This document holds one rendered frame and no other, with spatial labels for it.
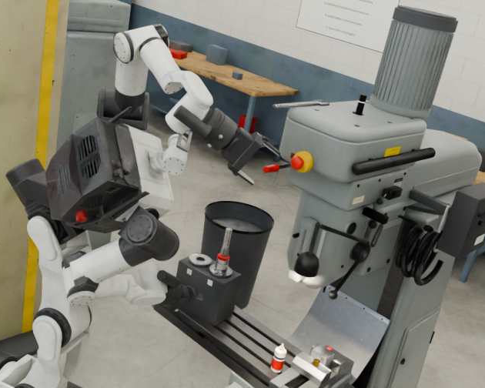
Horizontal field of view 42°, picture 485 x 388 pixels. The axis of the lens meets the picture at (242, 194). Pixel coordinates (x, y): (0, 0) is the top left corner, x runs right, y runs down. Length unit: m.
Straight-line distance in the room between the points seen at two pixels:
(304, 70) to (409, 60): 5.27
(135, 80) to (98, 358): 2.23
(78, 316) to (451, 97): 4.89
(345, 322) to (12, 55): 1.90
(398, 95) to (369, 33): 4.80
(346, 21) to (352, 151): 5.30
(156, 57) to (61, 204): 0.50
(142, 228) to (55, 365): 0.71
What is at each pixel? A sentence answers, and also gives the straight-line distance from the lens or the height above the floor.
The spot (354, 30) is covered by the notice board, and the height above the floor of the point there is 1.67.
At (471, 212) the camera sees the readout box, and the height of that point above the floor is 1.68.
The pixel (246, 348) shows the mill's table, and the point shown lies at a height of 0.94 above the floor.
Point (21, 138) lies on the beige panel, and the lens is 3.28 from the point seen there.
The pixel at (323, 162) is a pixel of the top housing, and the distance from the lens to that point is 1.78.
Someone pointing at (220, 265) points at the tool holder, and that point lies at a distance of 2.39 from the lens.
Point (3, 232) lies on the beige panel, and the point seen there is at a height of 0.71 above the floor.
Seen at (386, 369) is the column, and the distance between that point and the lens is 2.62.
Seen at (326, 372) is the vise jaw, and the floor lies 1.05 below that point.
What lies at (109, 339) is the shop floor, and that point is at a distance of 3.92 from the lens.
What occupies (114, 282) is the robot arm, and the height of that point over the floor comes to 1.29.
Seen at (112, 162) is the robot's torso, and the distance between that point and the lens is 1.72.
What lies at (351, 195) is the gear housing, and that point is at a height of 1.68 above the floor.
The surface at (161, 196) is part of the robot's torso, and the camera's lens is 1.81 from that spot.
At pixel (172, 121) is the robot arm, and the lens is 1.60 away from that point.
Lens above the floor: 2.30
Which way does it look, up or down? 21 degrees down
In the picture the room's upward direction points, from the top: 12 degrees clockwise
